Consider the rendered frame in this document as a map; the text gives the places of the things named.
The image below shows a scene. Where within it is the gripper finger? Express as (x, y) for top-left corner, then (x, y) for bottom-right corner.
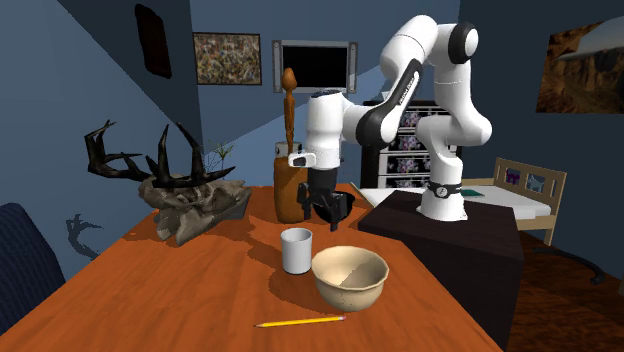
(297, 182), (314, 222)
(323, 191), (346, 233)

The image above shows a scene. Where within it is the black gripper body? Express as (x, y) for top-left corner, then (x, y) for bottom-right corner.
(309, 167), (341, 197)

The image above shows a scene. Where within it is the black bowl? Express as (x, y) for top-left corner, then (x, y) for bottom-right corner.
(312, 191), (357, 222)

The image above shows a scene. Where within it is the brown vase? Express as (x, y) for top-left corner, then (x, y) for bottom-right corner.
(272, 140), (309, 225)

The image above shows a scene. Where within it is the white cup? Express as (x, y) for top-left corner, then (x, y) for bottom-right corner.
(280, 226), (314, 276)

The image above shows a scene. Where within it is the beige bowl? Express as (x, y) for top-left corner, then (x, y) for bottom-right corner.
(311, 245), (391, 314)

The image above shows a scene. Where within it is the slender brown wooden figure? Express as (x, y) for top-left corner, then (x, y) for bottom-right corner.
(281, 67), (299, 154)

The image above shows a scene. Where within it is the black dresser with floral drawers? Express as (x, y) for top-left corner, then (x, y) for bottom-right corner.
(360, 99), (463, 190)

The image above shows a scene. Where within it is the small green plant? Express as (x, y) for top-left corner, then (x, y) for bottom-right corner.
(204, 139), (237, 173)

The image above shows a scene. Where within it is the skull sculpture with black antlers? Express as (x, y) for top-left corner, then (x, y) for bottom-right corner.
(83, 119), (253, 247)

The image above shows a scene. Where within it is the yellow pencil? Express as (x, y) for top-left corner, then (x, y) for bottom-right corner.
(253, 315), (348, 329)

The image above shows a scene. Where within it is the dark robot stand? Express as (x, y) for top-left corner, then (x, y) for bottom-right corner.
(357, 189), (526, 351)

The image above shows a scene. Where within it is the wooden bed with white mattress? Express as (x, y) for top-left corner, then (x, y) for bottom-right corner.
(360, 156), (569, 247)

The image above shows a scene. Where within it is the black curved pipe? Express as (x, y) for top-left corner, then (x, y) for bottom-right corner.
(532, 245), (607, 286)

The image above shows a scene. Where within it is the dark blue armchair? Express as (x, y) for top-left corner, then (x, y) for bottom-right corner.
(0, 202), (67, 337)

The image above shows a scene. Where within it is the grey framed wall television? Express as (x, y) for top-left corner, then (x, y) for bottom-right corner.
(271, 39), (359, 95)

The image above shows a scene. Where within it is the abstract speckled wall picture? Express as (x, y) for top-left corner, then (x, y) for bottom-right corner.
(192, 31), (263, 87)

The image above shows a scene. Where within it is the dark wall plaque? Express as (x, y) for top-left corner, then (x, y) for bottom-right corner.
(134, 3), (173, 80)

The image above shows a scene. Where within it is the brown landscape wall picture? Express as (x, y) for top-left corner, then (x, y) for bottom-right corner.
(535, 15), (624, 116)

